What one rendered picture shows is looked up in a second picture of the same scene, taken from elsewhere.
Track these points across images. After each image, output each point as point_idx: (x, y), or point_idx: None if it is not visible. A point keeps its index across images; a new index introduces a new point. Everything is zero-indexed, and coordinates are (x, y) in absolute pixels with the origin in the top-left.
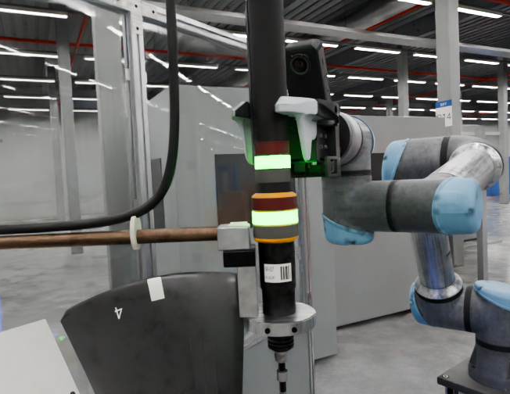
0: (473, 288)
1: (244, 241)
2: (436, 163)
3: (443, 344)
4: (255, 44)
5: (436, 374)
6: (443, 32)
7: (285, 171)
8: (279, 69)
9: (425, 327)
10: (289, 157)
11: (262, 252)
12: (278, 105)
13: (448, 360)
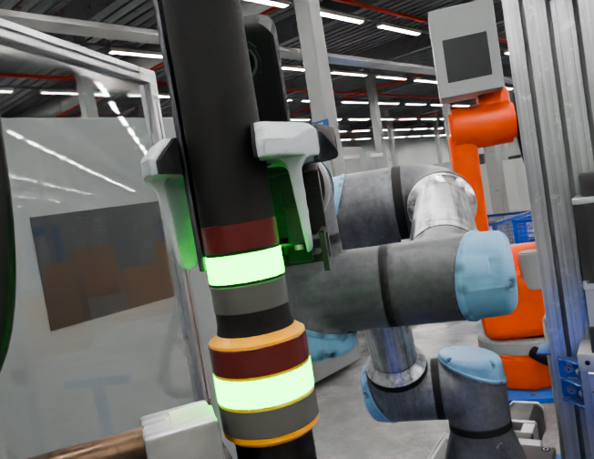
0: (439, 361)
1: (213, 455)
2: (389, 206)
3: (365, 416)
4: (182, 10)
5: (365, 457)
6: (307, 39)
7: (280, 282)
8: (242, 63)
9: (342, 400)
10: (281, 249)
11: None
12: (264, 143)
13: (375, 435)
